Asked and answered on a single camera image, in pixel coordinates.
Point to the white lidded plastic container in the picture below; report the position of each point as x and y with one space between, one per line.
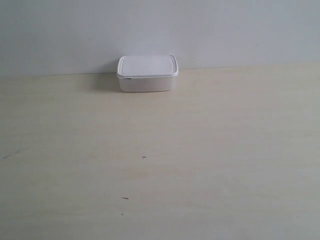
147 73

